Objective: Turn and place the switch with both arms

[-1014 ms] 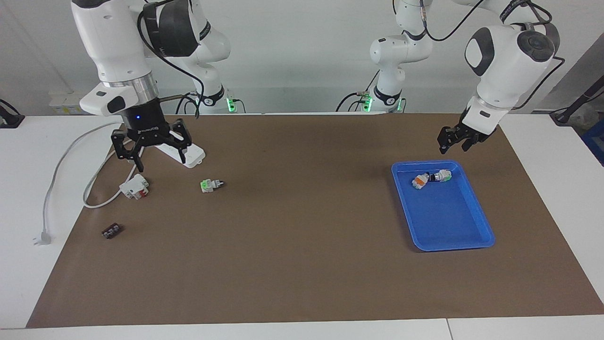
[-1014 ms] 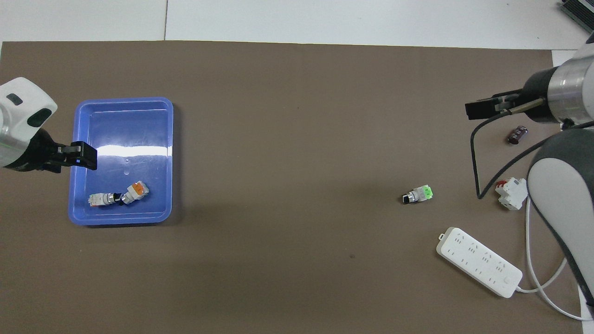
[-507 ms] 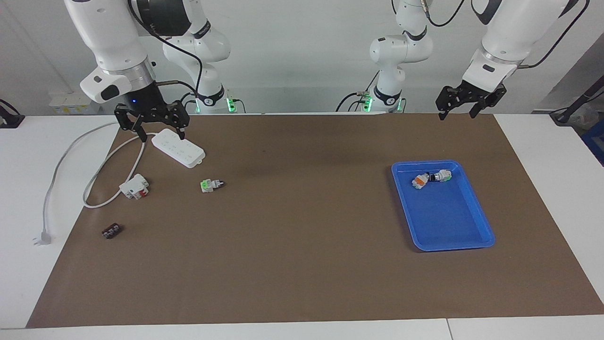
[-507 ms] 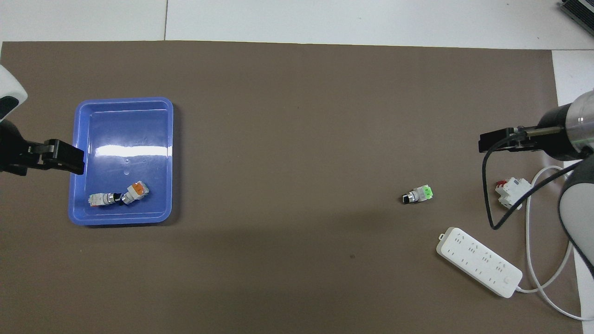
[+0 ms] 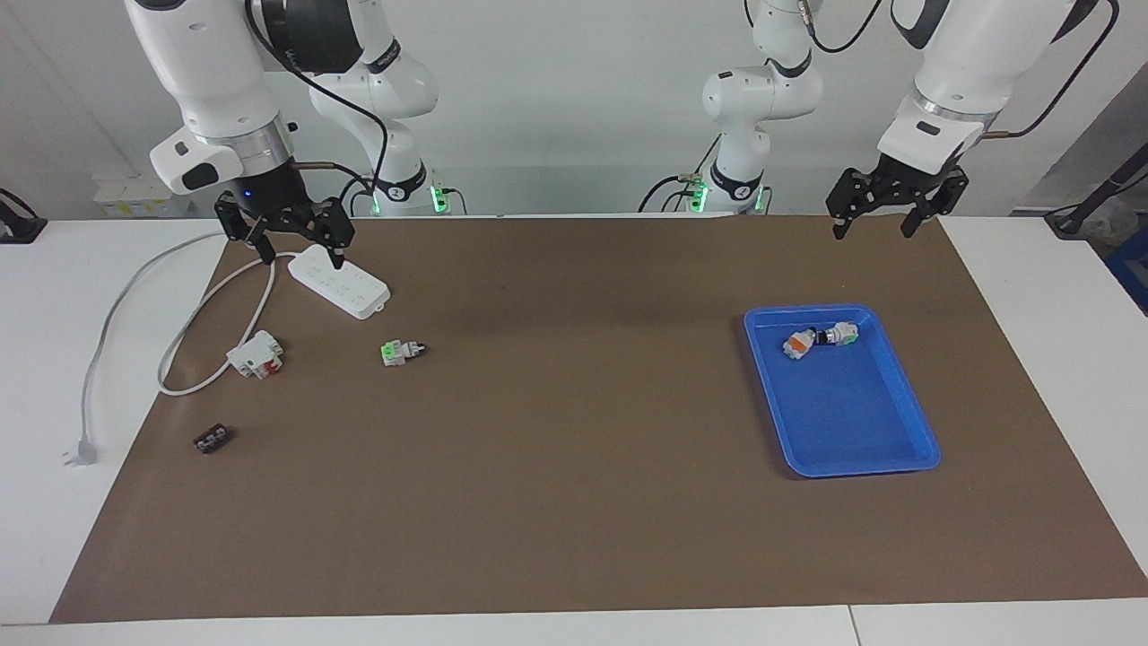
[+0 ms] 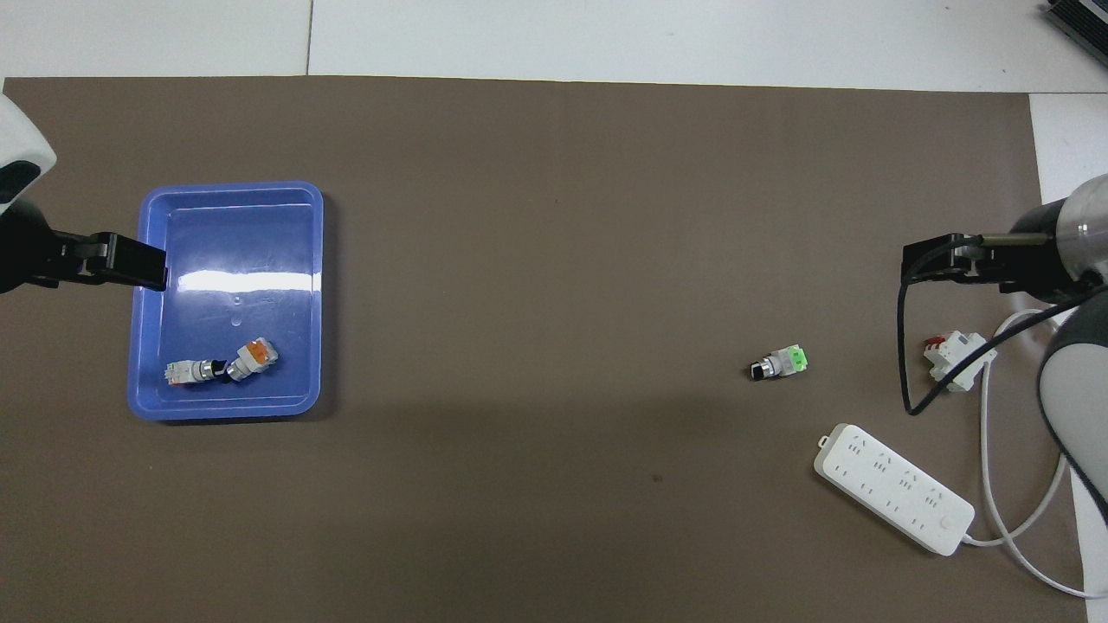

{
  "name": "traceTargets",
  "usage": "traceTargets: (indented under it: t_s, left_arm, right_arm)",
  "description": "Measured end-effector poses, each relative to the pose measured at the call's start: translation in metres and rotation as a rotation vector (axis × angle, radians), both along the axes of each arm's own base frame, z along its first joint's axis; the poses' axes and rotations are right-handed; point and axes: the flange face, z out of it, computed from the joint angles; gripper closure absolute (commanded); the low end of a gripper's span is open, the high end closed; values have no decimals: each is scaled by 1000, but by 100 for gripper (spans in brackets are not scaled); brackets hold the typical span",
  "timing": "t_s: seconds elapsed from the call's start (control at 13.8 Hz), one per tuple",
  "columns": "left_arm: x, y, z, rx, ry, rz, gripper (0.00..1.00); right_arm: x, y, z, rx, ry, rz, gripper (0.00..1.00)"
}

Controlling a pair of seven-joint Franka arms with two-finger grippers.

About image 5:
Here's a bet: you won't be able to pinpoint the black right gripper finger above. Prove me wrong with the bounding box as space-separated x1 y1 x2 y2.
287 196 357 272
213 193 277 266

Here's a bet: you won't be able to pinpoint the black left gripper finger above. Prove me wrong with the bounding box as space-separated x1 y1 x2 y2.
900 169 971 240
825 167 884 241

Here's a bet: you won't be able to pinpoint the white power strip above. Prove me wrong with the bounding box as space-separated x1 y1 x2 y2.
289 243 392 321

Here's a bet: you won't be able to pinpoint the white small boxes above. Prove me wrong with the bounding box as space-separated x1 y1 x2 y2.
92 172 194 218

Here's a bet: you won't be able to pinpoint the white circuit breaker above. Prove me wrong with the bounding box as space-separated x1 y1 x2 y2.
226 329 285 380

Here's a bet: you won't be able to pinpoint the blue box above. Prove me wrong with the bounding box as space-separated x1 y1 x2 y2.
1105 229 1148 315

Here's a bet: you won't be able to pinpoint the blue plastic tray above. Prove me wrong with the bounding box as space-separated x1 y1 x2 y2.
744 304 943 479

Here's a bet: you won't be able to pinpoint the black device on table edge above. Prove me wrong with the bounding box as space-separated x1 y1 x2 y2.
0 188 48 245

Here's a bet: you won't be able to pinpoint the brown table mat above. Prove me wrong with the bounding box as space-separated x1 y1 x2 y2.
49 215 1148 624

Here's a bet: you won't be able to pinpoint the black right base cable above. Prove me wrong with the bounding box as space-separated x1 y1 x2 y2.
334 175 370 218

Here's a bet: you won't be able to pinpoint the black base cable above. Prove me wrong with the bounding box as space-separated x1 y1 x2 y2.
334 175 370 218
639 175 696 214

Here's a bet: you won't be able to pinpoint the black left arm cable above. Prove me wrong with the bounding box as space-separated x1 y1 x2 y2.
798 0 1122 141

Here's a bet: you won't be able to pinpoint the black left base cable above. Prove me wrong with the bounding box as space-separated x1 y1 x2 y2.
639 175 696 214

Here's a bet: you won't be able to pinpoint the white power strip cable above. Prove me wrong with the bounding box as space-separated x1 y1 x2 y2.
63 229 301 467

